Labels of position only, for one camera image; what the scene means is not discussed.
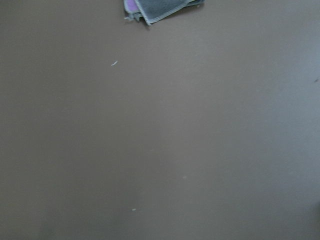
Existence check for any grey folded cloth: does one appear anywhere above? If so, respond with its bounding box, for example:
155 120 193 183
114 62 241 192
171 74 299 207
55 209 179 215
123 0 205 26

